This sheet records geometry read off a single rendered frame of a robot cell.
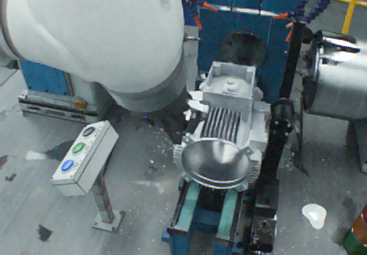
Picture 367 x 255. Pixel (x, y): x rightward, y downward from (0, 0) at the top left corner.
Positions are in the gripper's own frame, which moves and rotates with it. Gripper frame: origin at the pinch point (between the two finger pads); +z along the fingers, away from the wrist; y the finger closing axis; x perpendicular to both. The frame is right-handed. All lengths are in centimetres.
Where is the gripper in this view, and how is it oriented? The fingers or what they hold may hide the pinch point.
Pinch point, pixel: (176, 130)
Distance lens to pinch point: 56.9
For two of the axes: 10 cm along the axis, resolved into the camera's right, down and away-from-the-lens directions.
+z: 1.2, 3.2, 9.4
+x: -2.4, 9.3, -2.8
